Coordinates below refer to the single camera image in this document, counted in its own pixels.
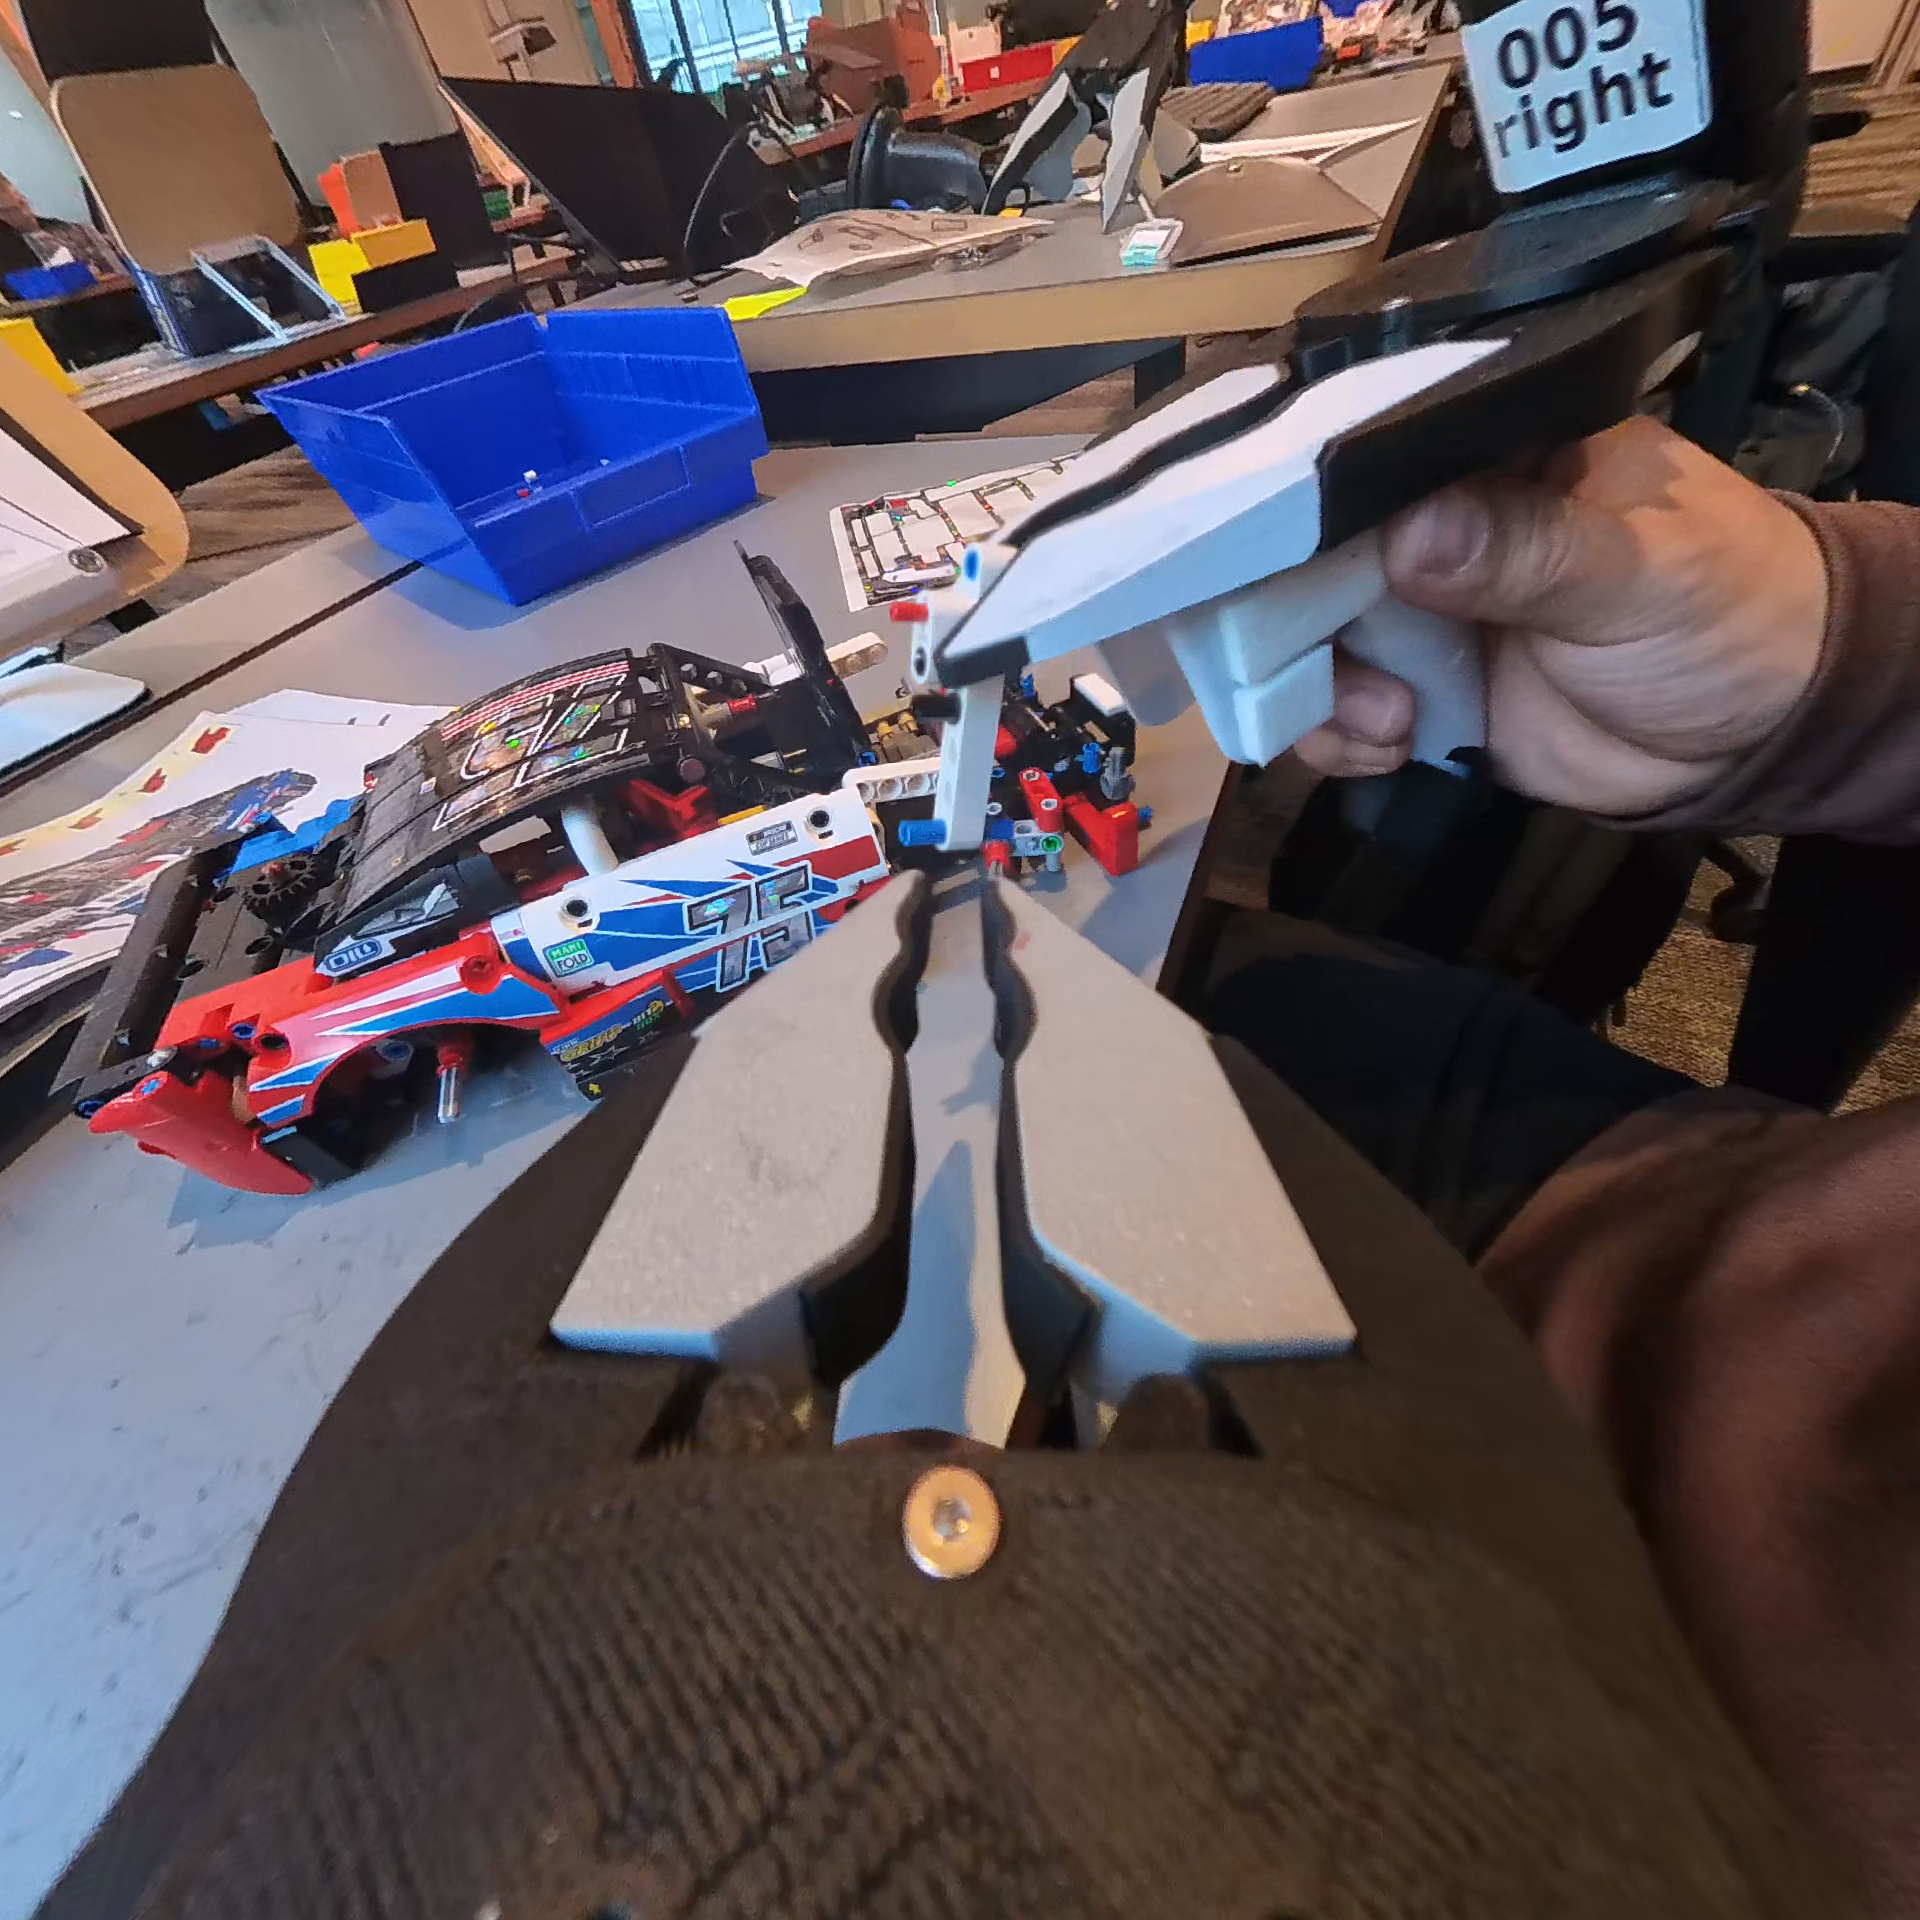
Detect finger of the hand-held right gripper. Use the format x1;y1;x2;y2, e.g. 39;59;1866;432
997;365;1299;549
933;344;1508;685

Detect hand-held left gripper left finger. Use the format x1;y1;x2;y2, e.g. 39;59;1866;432
550;871;911;1360

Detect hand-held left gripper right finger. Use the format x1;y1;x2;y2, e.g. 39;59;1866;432
990;886;1356;1391

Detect white brick beam piece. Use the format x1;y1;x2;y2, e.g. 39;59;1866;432
887;577;1010;861

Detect toy brick race car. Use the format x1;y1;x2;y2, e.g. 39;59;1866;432
52;547;1150;1198

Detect person's right forearm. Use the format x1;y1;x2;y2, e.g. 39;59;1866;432
1611;491;1920;849

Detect background desk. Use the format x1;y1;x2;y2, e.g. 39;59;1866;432
570;59;1464;454

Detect grey desk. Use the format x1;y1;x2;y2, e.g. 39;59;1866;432
0;434;1247;1920

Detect person's right hand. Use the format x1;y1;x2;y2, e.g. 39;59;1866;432
1294;416;1839;818

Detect grey folded stand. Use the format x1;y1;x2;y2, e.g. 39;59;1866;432
1160;147;1448;271

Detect holographic sticker sheet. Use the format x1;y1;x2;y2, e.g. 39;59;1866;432
830;458;1088;615

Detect black and grey device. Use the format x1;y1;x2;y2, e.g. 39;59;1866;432
982;0;1202;234

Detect printed paper sheet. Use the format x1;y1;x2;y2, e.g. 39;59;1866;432
732;209;1055;290

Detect blue plastic bin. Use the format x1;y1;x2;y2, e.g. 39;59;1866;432
256;307;771;607

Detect brown sweater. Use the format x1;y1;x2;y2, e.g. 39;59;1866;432
1477;1088;1920;1920

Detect instruction booklet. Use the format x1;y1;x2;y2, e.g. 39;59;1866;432
0;690;459;1022

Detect yellow brick blocks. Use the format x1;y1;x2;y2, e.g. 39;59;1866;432
307;218;440;309

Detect white stand base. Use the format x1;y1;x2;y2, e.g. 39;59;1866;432
0;667;152;781

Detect clear acrylic holder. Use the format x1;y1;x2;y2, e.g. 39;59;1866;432
128;231;349;360

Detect wooden board with paper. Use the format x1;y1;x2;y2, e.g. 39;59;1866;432
0;352;189;654

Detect tan board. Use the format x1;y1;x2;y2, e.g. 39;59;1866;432
52;65;301;272

